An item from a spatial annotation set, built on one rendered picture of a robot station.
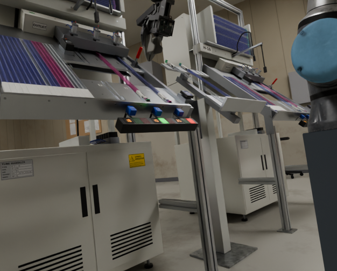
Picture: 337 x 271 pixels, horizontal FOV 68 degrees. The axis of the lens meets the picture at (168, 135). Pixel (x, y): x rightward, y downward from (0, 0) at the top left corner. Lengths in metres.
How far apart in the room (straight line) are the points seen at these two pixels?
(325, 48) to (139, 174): 0.91
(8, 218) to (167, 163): 4.36
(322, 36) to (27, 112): 0.71
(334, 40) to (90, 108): 0.63
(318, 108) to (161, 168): 4.67
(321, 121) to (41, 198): 0.93
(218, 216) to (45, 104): 0.97
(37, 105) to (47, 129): 7.15
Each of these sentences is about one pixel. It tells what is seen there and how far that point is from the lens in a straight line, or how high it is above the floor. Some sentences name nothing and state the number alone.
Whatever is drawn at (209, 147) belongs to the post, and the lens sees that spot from 1.31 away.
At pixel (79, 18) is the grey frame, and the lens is 1.53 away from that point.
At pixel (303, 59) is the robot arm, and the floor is 0.70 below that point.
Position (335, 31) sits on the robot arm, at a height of 0.73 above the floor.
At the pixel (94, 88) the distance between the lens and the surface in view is 0.92.
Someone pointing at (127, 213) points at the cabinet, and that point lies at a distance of 1.19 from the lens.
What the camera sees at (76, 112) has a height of 0.69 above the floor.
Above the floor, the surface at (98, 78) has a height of 1.05.
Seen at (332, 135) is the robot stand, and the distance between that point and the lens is 0.70.
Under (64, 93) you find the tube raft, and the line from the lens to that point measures 0.80.
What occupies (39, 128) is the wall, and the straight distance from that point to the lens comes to 8.18.
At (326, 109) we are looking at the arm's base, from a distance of 0.73.
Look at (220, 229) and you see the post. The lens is 1.37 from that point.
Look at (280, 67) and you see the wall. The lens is 4.68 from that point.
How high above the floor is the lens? 0.54
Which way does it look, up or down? 5 degrees up
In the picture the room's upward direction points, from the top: 7 degrees counter-clockwise
